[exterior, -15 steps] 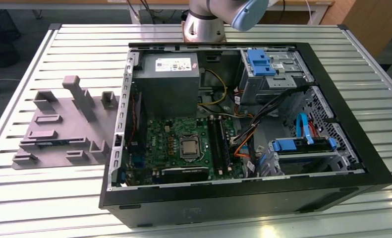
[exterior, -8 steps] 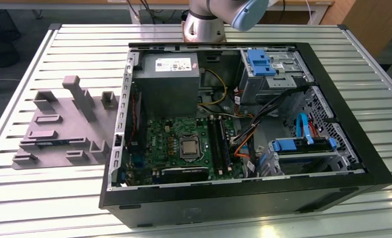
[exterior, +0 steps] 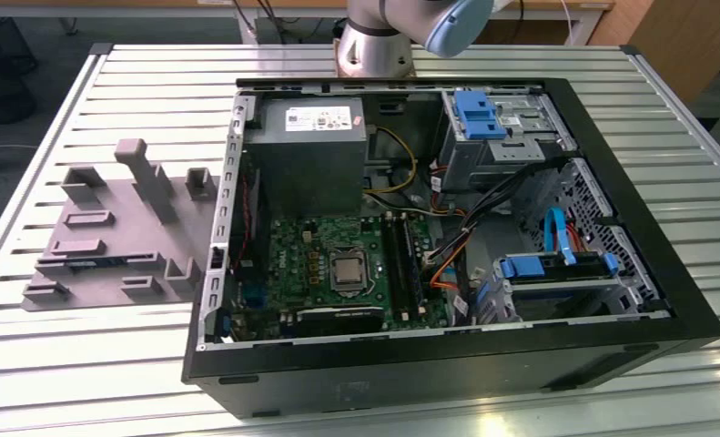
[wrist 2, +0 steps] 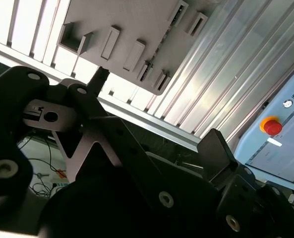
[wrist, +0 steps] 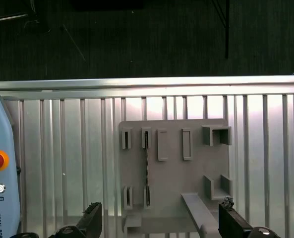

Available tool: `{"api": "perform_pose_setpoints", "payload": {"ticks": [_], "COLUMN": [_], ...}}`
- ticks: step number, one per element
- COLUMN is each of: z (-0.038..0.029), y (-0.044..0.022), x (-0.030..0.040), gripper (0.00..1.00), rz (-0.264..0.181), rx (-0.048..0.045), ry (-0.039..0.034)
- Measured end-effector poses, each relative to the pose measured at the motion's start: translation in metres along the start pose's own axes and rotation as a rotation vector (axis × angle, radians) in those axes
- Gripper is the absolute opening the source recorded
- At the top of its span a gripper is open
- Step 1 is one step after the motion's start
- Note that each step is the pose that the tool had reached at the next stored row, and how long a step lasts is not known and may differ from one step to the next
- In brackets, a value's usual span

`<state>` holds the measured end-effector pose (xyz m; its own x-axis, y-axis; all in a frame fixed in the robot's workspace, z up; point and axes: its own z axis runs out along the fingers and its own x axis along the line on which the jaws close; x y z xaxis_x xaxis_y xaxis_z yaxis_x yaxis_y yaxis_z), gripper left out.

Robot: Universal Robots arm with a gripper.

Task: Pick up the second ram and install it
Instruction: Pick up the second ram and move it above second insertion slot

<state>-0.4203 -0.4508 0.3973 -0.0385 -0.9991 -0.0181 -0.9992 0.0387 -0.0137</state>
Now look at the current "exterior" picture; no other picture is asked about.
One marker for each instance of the CPU socket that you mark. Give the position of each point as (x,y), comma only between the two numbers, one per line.
(359,288)

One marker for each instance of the black RAM slot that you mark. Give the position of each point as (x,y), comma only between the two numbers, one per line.
(393,264)

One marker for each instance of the blue drive latch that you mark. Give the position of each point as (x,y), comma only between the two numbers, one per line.
(478,118)

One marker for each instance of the grey power supply unit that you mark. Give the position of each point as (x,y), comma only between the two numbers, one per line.
(299,159)

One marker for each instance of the wooden cabinet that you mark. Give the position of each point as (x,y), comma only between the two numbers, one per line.
(687,36)

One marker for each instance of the silver CPU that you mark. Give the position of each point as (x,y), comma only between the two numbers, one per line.
(349,271)

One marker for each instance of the hard disk in blue carrier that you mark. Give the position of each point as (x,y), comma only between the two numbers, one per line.
(523,267)

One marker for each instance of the silver drive cage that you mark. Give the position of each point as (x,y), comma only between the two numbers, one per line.
(518,150)

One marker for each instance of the black PC case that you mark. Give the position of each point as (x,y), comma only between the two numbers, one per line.
(397,378)

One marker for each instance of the green motherboard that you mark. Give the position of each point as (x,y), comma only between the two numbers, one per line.
(287,282)

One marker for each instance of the black graphics card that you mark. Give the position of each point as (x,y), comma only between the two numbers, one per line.
(335,318)

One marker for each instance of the blue port connector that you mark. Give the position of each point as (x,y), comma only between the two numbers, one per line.
(223,325)

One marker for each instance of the silver disk bay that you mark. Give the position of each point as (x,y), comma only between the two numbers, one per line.
(566,284)

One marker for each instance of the grey parts rack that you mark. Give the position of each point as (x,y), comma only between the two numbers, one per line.
(123,218)

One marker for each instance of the black mesh waste bin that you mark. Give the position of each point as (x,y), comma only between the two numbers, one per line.
(2,68)

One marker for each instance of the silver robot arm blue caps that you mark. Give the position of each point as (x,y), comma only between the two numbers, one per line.
(371,45)

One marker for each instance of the wooden desk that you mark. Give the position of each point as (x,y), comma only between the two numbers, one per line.
(578,4)

